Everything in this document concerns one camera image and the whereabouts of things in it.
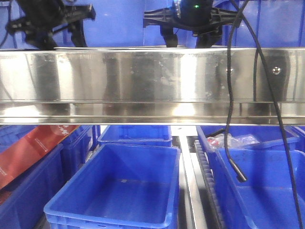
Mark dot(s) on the blue rear centre bin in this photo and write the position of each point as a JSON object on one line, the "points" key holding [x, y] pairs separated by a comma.
{"points": [[148, 135]]}

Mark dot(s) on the clear plastic bag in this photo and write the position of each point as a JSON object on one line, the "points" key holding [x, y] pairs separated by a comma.
{"points": [[240, 141]]}

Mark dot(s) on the blue front centre bin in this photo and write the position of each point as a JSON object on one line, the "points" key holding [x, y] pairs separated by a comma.
{"points": [[121, 187]]}

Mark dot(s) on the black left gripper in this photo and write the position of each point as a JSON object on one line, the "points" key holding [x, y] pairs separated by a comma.
{"points": [[42, 16]]}

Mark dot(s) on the red cardboard box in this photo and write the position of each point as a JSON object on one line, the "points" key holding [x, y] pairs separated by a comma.
{"points": [[21, 155]]}

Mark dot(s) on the blue rear left bin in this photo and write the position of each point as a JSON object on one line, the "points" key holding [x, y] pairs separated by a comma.
{"points": [[76, 148]]}

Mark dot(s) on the steel shelf divider bar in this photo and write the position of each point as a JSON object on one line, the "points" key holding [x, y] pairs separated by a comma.
{"points": [[196, 208]]}

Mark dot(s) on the blue far left upper bin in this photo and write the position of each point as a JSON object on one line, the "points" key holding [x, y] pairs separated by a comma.
{"points": [[7, 41]]}

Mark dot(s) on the black toothed rail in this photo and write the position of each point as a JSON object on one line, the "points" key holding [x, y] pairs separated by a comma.
{"points": [[209, 184]]}

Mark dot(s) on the stainless steel shelf rail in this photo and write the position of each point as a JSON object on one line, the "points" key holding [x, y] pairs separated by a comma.
{"points": [[154, 85]]}

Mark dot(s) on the right rail screw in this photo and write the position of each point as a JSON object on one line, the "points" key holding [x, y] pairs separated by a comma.
{"points": [[276, 70]]}

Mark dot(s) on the blue upper right crate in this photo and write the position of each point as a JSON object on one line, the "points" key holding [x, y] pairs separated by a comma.
{"points": [[276, 23]]}

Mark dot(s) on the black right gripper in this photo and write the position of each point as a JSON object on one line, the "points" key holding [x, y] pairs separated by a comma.
{"points": [[198, 16]]}

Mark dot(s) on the large blue upper bin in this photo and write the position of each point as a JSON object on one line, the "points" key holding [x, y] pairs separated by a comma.
{"points": [[118, 23]]}

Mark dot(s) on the blue rear right bin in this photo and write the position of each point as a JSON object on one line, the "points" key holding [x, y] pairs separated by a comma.
{"points": [[270, 137]]}

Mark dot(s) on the blue front right bin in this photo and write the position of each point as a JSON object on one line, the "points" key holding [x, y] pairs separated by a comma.
{"points": [[265, 200]]}

